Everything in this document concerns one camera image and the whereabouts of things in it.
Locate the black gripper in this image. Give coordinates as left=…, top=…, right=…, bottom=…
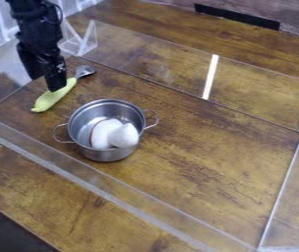
left=8, top=1, right=67, bottom=93

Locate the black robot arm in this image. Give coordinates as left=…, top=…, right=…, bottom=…
left=5, top=0, right=67, bottom=93

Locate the small steel pot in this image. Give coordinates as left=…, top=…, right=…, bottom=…
left=52, top=98, right=159, bottom=162

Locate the white mushroom toy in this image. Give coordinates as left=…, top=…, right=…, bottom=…
left=89, top=119, right=139, bottom=150

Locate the black cable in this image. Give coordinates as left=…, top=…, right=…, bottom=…
left=45, top=1, right=65, bottom=26

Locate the clear acrylic enclosure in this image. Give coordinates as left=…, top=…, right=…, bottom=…
left=0, top=22, right=299, bottom=252

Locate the black bar on wall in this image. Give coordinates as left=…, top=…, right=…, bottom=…
left=194, top=3, right=281, bottom=31

